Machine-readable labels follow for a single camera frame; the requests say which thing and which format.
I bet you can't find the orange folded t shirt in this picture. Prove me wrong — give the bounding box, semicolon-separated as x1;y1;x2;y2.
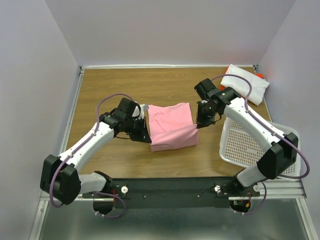
220;64;269;94

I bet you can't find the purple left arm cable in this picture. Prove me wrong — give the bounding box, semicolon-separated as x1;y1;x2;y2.
49;93;137;219

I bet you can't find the white plastic laundry basket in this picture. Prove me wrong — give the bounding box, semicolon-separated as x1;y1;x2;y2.
219;117;301;178

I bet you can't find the white folded t shirt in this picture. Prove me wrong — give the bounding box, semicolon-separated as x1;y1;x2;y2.
221;64;269;106

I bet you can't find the pink t shirt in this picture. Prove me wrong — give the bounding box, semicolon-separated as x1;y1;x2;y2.
148;102;199;152

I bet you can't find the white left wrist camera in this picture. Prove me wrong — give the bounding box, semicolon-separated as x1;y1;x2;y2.
132;104;149;119

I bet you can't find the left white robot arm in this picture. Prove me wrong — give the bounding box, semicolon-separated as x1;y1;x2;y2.
40;97;152;208

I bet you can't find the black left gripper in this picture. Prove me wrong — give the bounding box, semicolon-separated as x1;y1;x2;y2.
124;116;152;144

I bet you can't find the aluminium frame rail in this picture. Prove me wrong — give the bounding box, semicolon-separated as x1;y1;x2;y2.
30;180;318;240

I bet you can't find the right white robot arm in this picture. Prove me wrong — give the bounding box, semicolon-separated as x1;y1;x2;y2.
194;78;299;196

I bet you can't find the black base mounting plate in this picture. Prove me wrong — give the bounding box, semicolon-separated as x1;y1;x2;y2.
82;177;260;214

